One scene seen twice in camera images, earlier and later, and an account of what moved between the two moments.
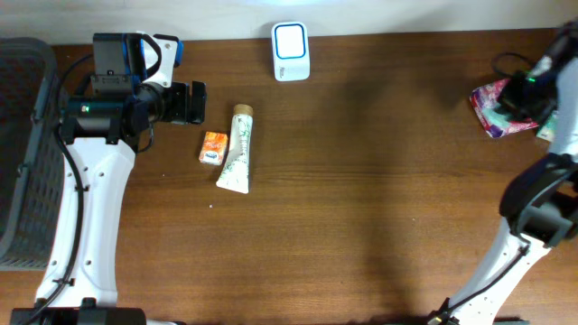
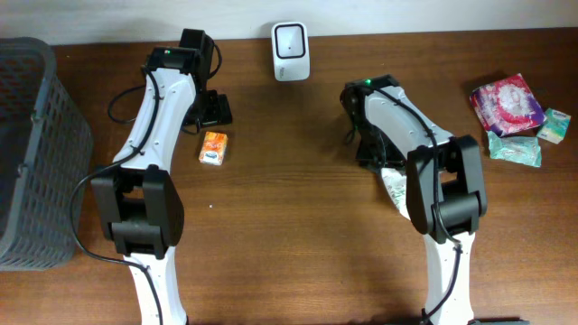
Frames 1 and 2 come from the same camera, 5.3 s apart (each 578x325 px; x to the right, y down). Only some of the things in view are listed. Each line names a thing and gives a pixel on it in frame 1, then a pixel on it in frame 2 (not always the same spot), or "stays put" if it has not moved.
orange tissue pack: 213,148 stays put
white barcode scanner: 291,51 stays put
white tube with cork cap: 235,175 → 396,183
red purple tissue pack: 484,100 stays put
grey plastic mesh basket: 32,169 stays put
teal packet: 495,117 → 521,150
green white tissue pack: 549,127 stays put
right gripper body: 532,98 → 374,149
